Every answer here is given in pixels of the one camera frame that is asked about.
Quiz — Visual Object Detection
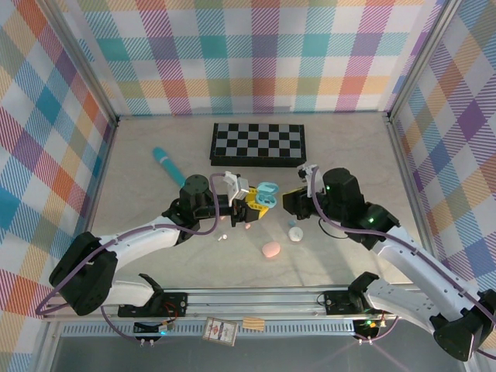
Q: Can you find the small controller board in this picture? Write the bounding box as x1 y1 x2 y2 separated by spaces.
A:
133 320 174 337
353 318 384 339

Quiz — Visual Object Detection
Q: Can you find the perforated metal strip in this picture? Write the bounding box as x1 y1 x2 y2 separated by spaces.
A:
57 323 360 339

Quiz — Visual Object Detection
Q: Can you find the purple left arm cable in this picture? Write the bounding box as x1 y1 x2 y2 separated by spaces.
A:
35 171 234 344

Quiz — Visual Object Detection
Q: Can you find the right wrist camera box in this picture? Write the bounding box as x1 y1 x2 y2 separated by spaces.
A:
297 164 320 184

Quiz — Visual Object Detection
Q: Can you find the black and white chessboard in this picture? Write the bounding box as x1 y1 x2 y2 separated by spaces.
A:
208 122 307 168

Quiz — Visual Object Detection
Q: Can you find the aluminium frame post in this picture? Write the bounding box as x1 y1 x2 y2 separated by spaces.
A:
49 0 120 126
384 0 464 122

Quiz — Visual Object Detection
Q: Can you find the teal plastic tube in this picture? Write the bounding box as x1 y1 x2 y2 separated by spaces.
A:
151 146 188 188

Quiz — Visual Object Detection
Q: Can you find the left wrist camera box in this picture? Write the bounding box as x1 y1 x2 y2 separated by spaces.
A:
223 171 252 203

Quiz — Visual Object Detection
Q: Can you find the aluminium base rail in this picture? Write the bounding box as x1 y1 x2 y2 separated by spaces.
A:
41 287 439 322

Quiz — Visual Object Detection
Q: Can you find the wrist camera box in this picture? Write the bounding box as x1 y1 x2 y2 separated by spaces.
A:
223 171 252 203
297 164 320 184

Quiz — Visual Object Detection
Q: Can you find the playing card box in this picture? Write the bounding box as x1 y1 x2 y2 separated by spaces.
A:
201 315 239 346

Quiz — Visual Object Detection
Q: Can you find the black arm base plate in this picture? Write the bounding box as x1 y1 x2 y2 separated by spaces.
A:
323 289 397 316
117 291 190 319

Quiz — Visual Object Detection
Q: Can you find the aluminium side rail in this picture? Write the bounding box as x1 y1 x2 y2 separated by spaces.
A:
81 118 119 234
386 114 433 246

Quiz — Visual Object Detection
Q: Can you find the teal earbud charging case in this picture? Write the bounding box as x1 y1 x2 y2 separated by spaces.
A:
255 181 281 211

